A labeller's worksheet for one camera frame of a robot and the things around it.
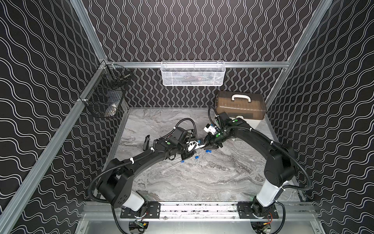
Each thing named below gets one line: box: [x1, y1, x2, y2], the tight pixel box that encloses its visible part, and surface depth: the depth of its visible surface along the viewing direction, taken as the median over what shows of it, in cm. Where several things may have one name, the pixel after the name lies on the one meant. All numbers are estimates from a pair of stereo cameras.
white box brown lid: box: [214, 91, 267, 120], surface depth 99 cm
